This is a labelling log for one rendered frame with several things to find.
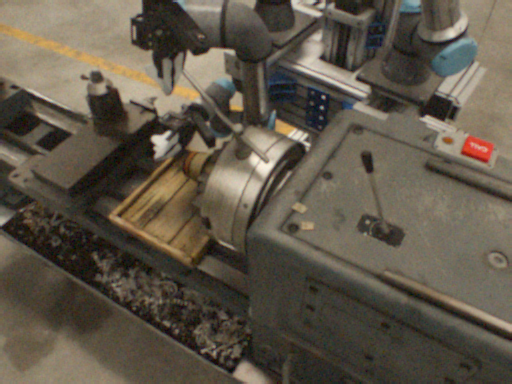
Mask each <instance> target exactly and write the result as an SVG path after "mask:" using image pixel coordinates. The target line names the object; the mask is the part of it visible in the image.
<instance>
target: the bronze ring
mask: <svg viewBox="0 0 512 384"><path fill-rule="evenodd" d="M212 154H213V153H211V154H208V153H206V152H198V151H191V152H189V154H187V155H186V157H185V158H184V160H183V175H184V176H186V177H188V178H189V179H191V180H193V181H195V182H197V178H198V177H199V176H200V175H202V173H208V174H209V175H210V174H211V173H212V171H213V168H214V165H215V163H216V162H214V161H213V160H211V157H212Z"/></svg>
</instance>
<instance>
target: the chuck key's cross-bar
mask: <svg viewBox="0 0 512 384"><path fill-rule="evenodd" d="M182 73H183V74H184V76H185V78H186V79H188V81H189V82H190V83H191V85H193V87H194V88H195V89H196V90H197V92H198V93H199V94H200V95H201V96H202V97H203V99H204V100H205V101H206V102H207V103H208V104H209V106H210V107H211V109H213V110H214V111H215V113H216V115H218V116H219V117H220V118H221V121H222V122H224V123H225V124H226V125H227V126H228V128H230V129H231V130H232V131H233V129H232V128H233V126H234V124H233V123H232V122H230V121H229V120H228V118H227V117H226V116H225V115H224V114H223V113H222V111H221V110H220V109H219V108H218V107H217V106H216V105H215V103H214V102H213V101H212V100H211V99H210V97H209V96H208V95H207V94H206V93H205V91H203V89H202V88H201V86H200V85H198V84H197V82H196V80H195V79H193V78H192V77H191V74H190V73H188V72H187V71H186V69H185V67H184V69H183V71H182ZM239 138H240V139H241V141H243V142H244V143H245V144H246V145H247V147H249V148H250V149H251V150H252V151H253V153H255V154H256V155H257V156H258V157H259V158H260V160H262V161H263V162H264V163H265V164H268V163H269V162H270V160H269V159H268V158H267V156H266V155H265V154H264V153H262V152H261V151H260V149H259V148H258V147H256V146H255V145H254V144H253V143H252V142H251V141H250V140H248V139H247V137H246V136H245V135H244V134H241V136H240V137H239Z"/></svg>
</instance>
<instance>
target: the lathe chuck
mask: <svg viewBox="0 0 512 384"><path fill-rule="evenodd" d="M257 127H258V128H259V129H258V128H254V126H249V127H247V128H244V129H243V131H244V134H245V136H246V137H247V139H248V140H250V141H251V142H252V143H253V144H254V145H255V146H256V147H258V148H259V149H260V151H261V152H262V153H264V154H265V153H267V151H268V150H269V149H270V148H271V147H272V146H273V145H274V144H275V143H276V142H277V141H279V140H281V139H283V138H286V137H288V136H286V135H284V134H280V133H278V132H275V131H273V130H271V129H269V128H265V127H262V126H260V125H258V126H257ZM260 128H264V129H260ZM238 149H239V148H238V147H237V146H236V142H235V139H233V140H232V141H230V142H229V143H228V145H227V147H226V148H225V149H224V150H223V152H222V153H221V156H220V157H219V159H218V160H217V162H216V163H215V165H214V168H213V171H212V173H211V174H210V176H209V179H208V183H207V186H206V188H205V192H204V194H203V199H202V208H201V216H202V217H203V218H204V217H205V216H206V217H208V218H209V220H210V221H211V230H209V229H208V228H207V226H205V225H202V230H203V231H204V233H205V234H206V235H207V236H208V237H209V238H213V239H214V240H215V241H217V242H219V243H221V244H224V245H226V246H228V247H229V248H231V249H233V250H234V251H236V250H235V249H234V244H233V227H234V218H235V214H236V212H237V208H238V206H239V203H240V199H241V196H242V194H243V192H244V190H245V187H246V186H247V182H248V180H249V179H250V177H251V175H252V173H253V171H254V169H255V167H256V166H257V165H258V164H259V162H260V158H259V157H258V156H257V155H256V154H255V153H253V151H252V150H251V149H250V150H251V154H250V155H249V156H248V157H247V158H244V159H241V158H239V157H238V156H237V154H236V152H237V150H238Z"/></svg>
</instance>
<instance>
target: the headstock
mask: <svg viewBox="0 0 512 384"><path fill-rule="evenodd" d="M437 136H438V134H437V133H433V134H429V135H427V136H425V137H424V138H423V140H422V141H421V140H420V141H416V140H414V138H412V137H411V136H409V135H408V134H407V131H406V130H404V129H400V128H397V127H395V126H392V125H389V124H388V123H385V121H383V120H381V119H378V118H376V117H373V116H369V115H366V114H364V113H361V112H358V111H355V110H352V109H344V110H341V111H339V112H338V113H337V114H336V115H334V116H333V117H332V120H331V121H330V122H329V123H328V124H327V126H326V127H325V129H324V130H323V131H322V133H321V134H319V137H318V138H317V140H316V141H314V143H313V145H312V147H310V148H309V150H308V151H307V152H306V154H305V155H304V157H303V158H302V159H301V160H300V162H299V164H298V165H297V166H296V167H295V168H294V169H293V172H292V173H291V174H290V175H289V176H288V178H287V179H286V180H285V182H284V183H283V184H282V186H280V189H279V190H278V191H277V192H276V193H275V194H274V196H273V198H272V199H271V200H270V201H269V203H268V204H267V206H266V207H265V208H264V210H263V211H262V212H261V213H260V215H259V217H258V218H257V219H256V220H255V221H254V222H253V225H251V227H250V228H249V229H248V231H247V233H246V234H247V264H248V280H249V295H250V310H251V314H252V316H253V317H254V319H255V320H257V321H258V322H260V323H261V324H263V325H266V326H267V327H269V328H271V329H273V330H274V331H281V330H287V331H293V332H294V333H296V334H297V335H299V336H300V337H304V338H305V339H306V340H308V341H310V342H311V343H314V344H316V345H318V346H319V347H320V348H322V349H325V350H327V351H328V352H330V353H331V354H335V355H336V356H337V357H339V358H341V359H342V360H345V361H347V362H349V364H351V365H353V366H356V367H357V368H359V369H361V370H362V371H365V372H367V373H368V374H370V375H372V376H373V377H376V378H378V379H379V380H380V381H382V382H385V383H387V384H512V338H511V337H507V336H505V335H504V334H501V333H499V332H498V331H494V330H492V329H490V328H488V327H487V326H483V325H481V324H479V323H477V322H476V321H474V320H470V319H468V318H466V317H465V316H463V315H459V314H457V313H455V312H453V311H452V310H449V309H446V308H444V307H442V306H440V305H438V304H435V303H433V302H431V301H429V300H427V299H425V298H422V297H420V296H418V295H416V294H414V293H412V292H408V291H406V290H405V289H403V288H401V287H397V286H395V285H394V284H392V283H390V282H388V281H384V280H382V279H381V277H382V274H383V271H384V269H385V268H386V267H387V268H390V269H393V270H395V271H396V272H398V273H401V274H404V275H406V276H407V277H410V278H412V279H413V280H418V281H419V282H421V283H423V284H425V285H427V286H430V287H432V288H435V289H436V290H438V291H442V292H444V293H446V294H448V295H449V296H452V297H455V298H457V299H460V300H461V301H463V302H465V303H469V304H471V305H472V306H474V307H477V308H480V309H482V310H484V311H486V312H488V313H489V314H494V315H495V316H497V317H499V318H501V319H505V320H506V321H508V322H511V323H512V200H510V199H508V198H503V197H501V196H499V195H496V194H495V193H492V192H488V191H485V190H484V189H481V188H479V187H477V186H473V185H470V184H468V183H466V182H464V181H462V180H457V179H456V178H453V177H450V176H449V175H446V174H442V173H440V172H438V171H435V170H433V169H431V168H429V167H426V162H427V161H428V159H429V157H431V158H433V159H436V160H438V161H443V162H444V163H447V164H449V165H451V166H454V167H456V168H460V169H462V170H465V171H467V172H469V173H472V174H476V175H478V176H480V177H483V178H485V179H487V180H491V181H494V182H496V183H498V184H501V185H502V186H507V187H509V188H512V160H510V159H507V158H505V157H502V156H498V155H497V157H496V162H495V165H494V168H493V169H492V170H490V169H488V168H484V167H481V166H479V165H477V164H474V163H472V162H469V161H465V160H462V159H461V158H458V157H456V156H453V155H449V154H446V153H444V152H442V151H439V150H437V149H432V146H433V144H434V142H435V141H436V139H437ZM365 150H368V151H370V152H371V154H372V158H373V164H374V172H373V174H374V178H375V181H376V184H377V192H378V195H379V199H380V202H381V206H382V210H383V218H384V221H385V224H387V225H389V226H390V227H392V229H393V230H394V232H395V236H394V237H393V238H392V239H391V240H389V241H384V240H382V239H380V238H379V237H377V234H376V229H377V226H379V225H380V221H379V218H378V214H377V206H376V203H375V199H374V196H373V192H372V189H371V182H370V179H369V175H368V173H365V170H364V166H363V163H362V160H361V158H360V154H361V153H362V152H363V151H365ZM294 190H296V191H299V190H300V195H293V194H294ZM294 202H295V203H294ZM297 202H299V203H300V204H301V205H303V206H306V208H307V210H306V211H307V212H306V213H305V212H303V213H301V212H298V211H296V210H294V209H293V208H292V206H293V204H294V206H295V204H296V203H297ZM301 221H302V222H312V223H313V227H314V228H313V230H302V227H301V226H302V222H301ZM315 226H316V227H315Z"/></svg>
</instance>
